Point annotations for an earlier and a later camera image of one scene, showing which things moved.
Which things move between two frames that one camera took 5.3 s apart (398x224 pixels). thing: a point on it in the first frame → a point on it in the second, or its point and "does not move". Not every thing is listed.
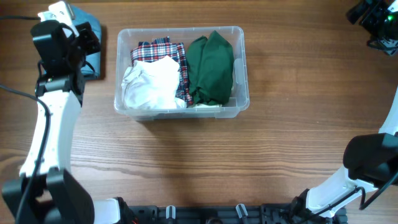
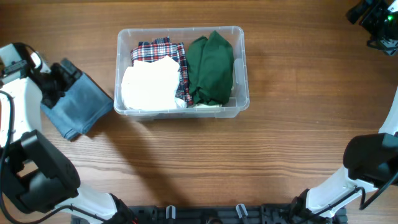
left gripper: [90, 35] → [52, 98]
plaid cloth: [161, 47] does not move
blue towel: [91, 69] → [84, 106]
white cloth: [152, 84] does not move
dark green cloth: [210, 68] does not move
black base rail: [229, 214] does not move
